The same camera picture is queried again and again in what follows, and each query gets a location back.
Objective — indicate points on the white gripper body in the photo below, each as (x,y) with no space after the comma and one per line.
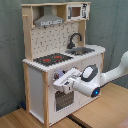
(65,82)

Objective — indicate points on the toy oven door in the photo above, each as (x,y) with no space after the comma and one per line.
(63,101)

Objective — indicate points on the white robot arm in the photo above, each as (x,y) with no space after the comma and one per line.
(89,81)

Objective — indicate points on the wooden toy kitchen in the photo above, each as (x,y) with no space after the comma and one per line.
(46,40)

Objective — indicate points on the left red oven knob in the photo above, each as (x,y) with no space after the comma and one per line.
(57,75)

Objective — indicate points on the white cupboard door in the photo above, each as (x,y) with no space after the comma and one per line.
(96,60)

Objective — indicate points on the black stovetop red burners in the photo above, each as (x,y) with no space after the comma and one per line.
(52,59)

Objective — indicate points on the grey toy sink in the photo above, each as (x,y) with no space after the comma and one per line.
(79,51)

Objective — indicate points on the black toy faucet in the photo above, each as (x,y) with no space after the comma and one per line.
(73,40)

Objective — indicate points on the grey range hood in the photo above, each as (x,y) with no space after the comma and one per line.
(48,18)

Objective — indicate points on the toy microwave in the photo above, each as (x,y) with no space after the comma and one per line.
(77,11)

